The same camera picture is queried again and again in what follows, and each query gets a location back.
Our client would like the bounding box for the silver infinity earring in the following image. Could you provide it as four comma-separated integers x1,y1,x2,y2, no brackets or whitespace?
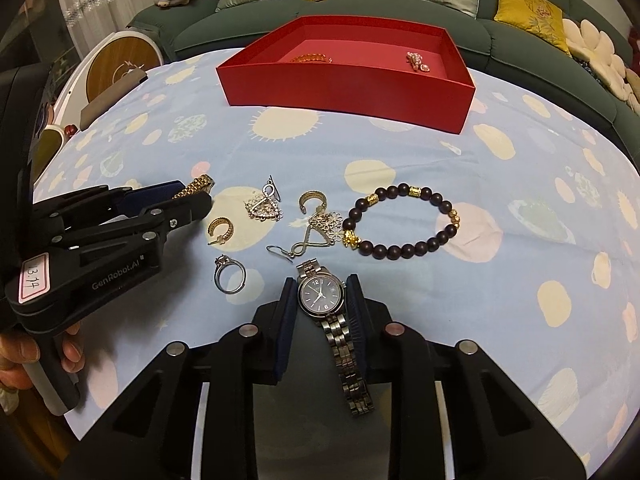
266,224,337,264

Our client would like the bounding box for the dark wooden bead bracelet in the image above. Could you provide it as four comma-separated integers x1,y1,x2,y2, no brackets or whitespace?
341,184,462,257

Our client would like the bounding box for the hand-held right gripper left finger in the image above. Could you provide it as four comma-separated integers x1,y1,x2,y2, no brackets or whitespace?
57,276,301,480

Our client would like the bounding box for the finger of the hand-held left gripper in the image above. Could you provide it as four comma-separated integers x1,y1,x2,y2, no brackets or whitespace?
60,192,214,273
31,179,196,235

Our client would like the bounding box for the cream flower-shaped cushion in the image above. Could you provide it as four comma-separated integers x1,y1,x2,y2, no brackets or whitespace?
562,18,640,117

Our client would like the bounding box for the silver wristwatch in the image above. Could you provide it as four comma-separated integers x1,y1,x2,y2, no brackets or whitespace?
295,258,375,417

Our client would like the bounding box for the person's left hand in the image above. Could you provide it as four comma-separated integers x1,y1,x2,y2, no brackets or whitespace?
0,321,85,413

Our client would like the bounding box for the red box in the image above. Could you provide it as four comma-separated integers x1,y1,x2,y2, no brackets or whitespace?
216,15,477,135

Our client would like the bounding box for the silver flower earring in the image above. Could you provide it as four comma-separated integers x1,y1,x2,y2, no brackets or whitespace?
307,210,347,242

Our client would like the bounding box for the silver ring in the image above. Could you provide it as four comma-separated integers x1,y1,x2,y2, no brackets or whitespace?
213,254,248,295

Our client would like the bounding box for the pink bead bracelet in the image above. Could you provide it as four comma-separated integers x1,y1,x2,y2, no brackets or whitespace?
404,50,432,73

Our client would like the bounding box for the silver heart rhinestone earring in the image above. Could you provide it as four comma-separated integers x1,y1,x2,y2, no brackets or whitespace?
243,174,285,224

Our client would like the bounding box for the gold hoop earring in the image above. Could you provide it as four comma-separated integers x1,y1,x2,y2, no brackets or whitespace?
207,217,236,247
298,190,329,216

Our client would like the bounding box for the white round wooden-top stool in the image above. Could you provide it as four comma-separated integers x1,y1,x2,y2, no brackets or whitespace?
49,29,164,128

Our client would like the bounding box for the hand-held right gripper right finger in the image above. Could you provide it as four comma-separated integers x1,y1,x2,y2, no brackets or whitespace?
344,273,597,480

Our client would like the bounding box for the gold watch band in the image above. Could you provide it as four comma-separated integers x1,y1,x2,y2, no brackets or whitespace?
172,174,216,201

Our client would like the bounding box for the printed light blue blanket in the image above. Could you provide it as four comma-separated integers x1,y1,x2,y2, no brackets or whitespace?
34,45,640,480

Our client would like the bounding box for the dark green sofa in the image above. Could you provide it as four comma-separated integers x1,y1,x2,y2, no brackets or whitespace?
125,0,640,173

